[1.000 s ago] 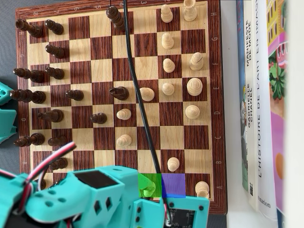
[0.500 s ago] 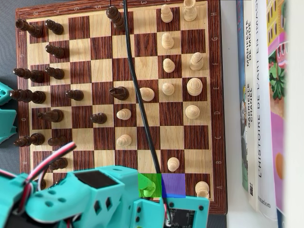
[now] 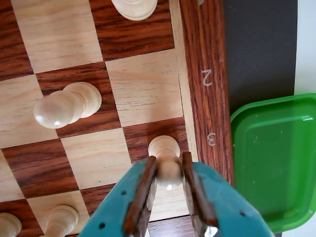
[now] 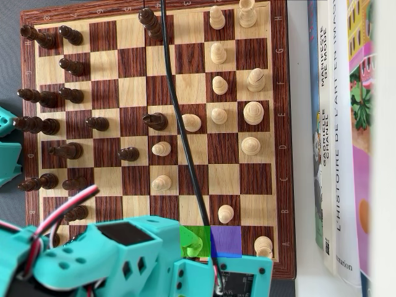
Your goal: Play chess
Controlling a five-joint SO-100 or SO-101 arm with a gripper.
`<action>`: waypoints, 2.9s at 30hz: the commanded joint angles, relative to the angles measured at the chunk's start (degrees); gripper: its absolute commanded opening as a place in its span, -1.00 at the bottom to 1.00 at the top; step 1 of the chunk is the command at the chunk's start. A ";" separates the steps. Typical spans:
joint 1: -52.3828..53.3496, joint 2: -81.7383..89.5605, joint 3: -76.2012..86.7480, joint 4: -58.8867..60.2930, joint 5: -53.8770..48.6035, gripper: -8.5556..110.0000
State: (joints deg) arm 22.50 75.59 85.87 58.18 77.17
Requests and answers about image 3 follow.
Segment dark grey mat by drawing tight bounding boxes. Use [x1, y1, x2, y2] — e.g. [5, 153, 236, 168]
[223, 0, 298, 237]

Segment light wooden rook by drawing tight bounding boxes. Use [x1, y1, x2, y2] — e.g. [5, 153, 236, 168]
[111, 0, 158, 22]

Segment light wooden pawn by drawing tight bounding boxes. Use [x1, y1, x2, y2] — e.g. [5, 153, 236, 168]
[148, 135, 184, 191]
[41, 205, 80, 237]
[0, 212, 23, 237]
[33, 81, 103, 130]

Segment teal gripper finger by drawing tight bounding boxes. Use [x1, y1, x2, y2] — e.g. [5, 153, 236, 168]
[79, 156, 158, 237]
[181, 151, 275, 237]

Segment green plastic lid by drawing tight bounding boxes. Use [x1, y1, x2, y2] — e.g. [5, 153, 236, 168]
[230, 92, 316, 233]

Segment wooden folding chessboard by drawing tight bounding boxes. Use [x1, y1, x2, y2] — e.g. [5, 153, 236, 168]
[0, 0, 235, 237]

